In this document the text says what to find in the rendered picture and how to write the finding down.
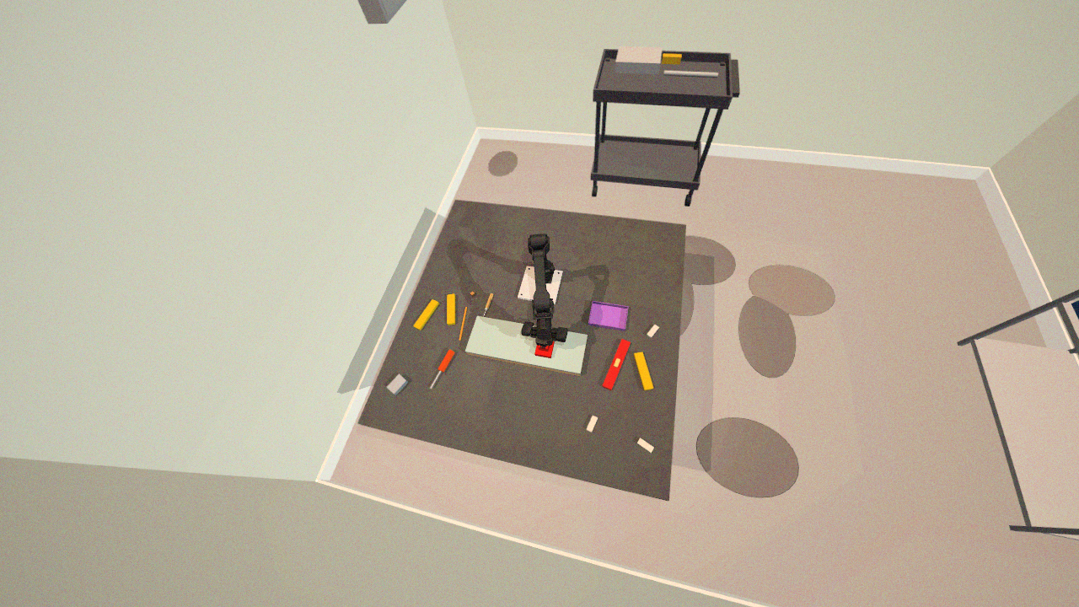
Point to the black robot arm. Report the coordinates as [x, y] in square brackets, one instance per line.
[539, 246]

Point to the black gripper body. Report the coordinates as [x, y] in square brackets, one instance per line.
[559, 334]

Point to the purple shallow tray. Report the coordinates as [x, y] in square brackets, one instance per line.
[608, 315]

